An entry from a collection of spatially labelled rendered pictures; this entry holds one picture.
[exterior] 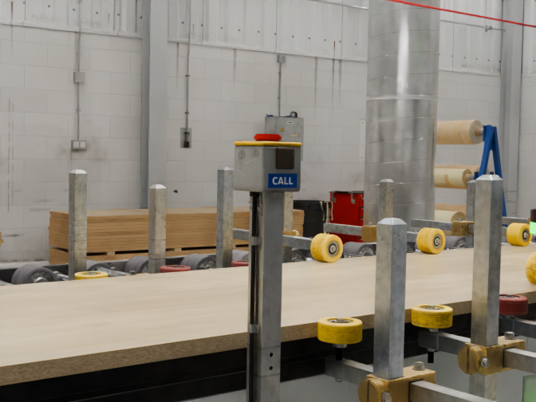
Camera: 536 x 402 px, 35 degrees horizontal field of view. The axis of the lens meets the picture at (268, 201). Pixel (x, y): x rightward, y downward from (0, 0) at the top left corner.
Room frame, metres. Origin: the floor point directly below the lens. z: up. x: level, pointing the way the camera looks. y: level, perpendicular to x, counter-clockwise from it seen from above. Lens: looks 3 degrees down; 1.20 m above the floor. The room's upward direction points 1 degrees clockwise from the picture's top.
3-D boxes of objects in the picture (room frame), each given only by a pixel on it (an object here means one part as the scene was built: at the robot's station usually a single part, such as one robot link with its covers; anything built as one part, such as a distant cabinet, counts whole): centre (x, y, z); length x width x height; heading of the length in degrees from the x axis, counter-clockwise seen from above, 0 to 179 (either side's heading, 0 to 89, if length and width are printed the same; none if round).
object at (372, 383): (1.40, -0.22, 0.82); 0.14 x 0.06 x 0.05; 129
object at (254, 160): (1.22, 0.00, 1.18); 0.07 x 0.07 x 0.08; 39
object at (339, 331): (1.53, -0.13, 0.85); 0.08 x 0.08 x 0.11
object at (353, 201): (10.19, -1.13, 0.41); 0.76 x 0.48 x 0.81; 133
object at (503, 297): (1.84, -0.53, 0.85); 0.08 x 0.08 x 0.11
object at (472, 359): (1.55, -0.41, 0.84); 0.14 x 0.06 x 0.05; 129
